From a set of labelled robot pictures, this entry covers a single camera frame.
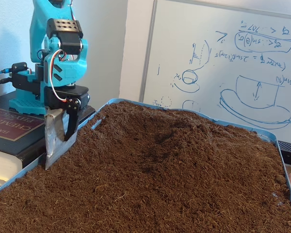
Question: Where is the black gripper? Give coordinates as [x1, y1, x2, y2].
[44, 85, 91, 170]

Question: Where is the blue tray of soil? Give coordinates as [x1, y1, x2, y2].
[0, 100, 291, 233]

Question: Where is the black chemistry handbook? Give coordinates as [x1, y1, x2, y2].
[0, 91, 97, 189]

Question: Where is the whiteboard with blue drawings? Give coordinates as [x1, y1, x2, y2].
[139, 0, 291, 144]

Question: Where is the blue plastic tray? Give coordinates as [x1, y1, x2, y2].
[0, 98, 291, 220]

